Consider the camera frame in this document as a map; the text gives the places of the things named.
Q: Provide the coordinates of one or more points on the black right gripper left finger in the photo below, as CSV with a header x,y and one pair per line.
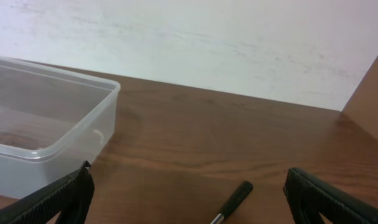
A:
x,y
68,199

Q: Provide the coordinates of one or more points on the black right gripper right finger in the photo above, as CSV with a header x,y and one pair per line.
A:
x,y
311,200

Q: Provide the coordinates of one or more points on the small hammer black handle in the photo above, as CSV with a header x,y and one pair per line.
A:
x,y
233,202

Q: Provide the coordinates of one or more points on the clear plastic container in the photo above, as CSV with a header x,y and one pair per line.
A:
x,y
51,121

